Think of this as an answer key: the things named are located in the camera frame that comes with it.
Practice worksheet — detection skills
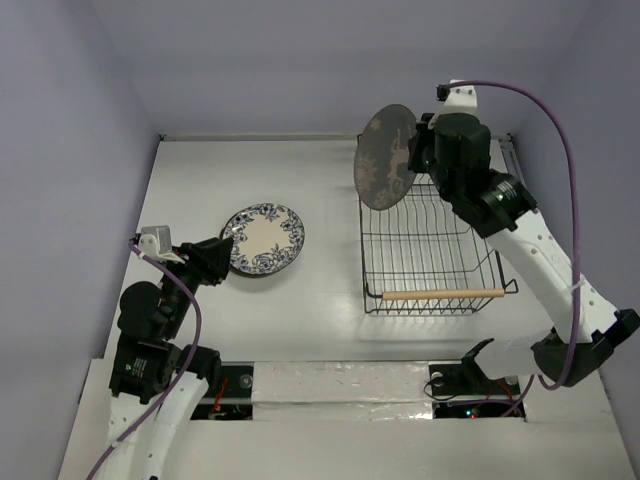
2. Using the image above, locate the white blue floral plate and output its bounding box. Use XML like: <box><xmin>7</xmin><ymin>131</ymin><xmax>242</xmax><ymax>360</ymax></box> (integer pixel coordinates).
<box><xmin>221</xmin><ymin>203</ymin><xmax>305</xmax><ymax>277</ymax></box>

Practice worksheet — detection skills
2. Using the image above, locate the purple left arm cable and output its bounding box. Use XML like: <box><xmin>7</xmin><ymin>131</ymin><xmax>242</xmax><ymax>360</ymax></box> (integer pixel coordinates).
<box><xmin>79</xmin><ymin>237</ymin><xmax>206</xmax><ymax>480</ymax></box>

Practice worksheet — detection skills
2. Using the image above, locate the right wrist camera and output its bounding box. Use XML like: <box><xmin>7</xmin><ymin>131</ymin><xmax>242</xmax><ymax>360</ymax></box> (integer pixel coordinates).
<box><xmin>435</xmin><ymin>80</ymin><xmax>478</xmax><ymax>117</ymax></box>

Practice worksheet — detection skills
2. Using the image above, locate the black wire dish rack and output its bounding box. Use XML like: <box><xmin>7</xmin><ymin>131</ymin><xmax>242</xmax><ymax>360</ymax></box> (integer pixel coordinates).
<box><xmin>359</xmin><ymin>174</ymin><xmax>519</xmax><ymax>316</ymax></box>

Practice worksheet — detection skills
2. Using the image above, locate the grey patterned plate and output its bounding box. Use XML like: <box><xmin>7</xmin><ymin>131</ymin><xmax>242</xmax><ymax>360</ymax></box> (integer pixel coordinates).
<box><xmin>353</xmin><ymin>104</ymin><xmax>416</xmax><ymax>211</ymax></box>

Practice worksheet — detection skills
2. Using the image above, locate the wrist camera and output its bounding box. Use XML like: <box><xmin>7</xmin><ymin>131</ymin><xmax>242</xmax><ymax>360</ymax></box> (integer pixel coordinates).
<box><xmin>435</xmin><ymin>80</ymin><xmax>478</xmax><ymax>117</ymax></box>
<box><xmin>136</xmin><ymin>225</ymin><xmax>185</xmax><ymax>264</ymax></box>

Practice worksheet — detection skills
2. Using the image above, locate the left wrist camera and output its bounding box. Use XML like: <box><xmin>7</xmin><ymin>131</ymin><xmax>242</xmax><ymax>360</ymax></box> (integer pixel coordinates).
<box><xmin>136</xmin><ymin>225</ymin><xmax>185</xmax><ymax>264</ymax></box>

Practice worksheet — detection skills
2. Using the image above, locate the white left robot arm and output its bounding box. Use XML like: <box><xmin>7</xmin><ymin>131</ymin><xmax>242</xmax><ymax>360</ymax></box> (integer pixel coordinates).
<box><xmin>88</xmin><ymin>226</ymin><xmax>233</xmax><ymax>479</ymax></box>

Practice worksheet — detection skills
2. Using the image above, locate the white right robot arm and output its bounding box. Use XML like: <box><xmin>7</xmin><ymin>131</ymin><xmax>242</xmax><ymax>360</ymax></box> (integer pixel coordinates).
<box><xmin>409</xmin><ymin>112</ymin><xmax>639</xmax><ymax>392</ymax></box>

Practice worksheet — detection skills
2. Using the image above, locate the dark teal brown-rimmed plate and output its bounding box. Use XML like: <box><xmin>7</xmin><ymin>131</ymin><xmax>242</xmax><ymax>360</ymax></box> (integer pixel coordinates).
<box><xmin>222</xmin><ymin>224</ymin><xmax>305</xmax><ymax>277</ymax></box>

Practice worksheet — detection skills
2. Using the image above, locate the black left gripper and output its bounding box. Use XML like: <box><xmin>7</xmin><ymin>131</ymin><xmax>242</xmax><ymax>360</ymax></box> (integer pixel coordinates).
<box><xmin>162</xmin><ymin>234</ymin><xmax>233</xmax><ymax>335</ymax></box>

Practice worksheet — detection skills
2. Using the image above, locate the aluminium rail on table edge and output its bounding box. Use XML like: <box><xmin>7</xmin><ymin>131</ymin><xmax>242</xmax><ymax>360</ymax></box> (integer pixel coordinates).
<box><xmin>498</xmin><ymin>134</ymin><xmax>525</xmax><ymax>184</ymax></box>

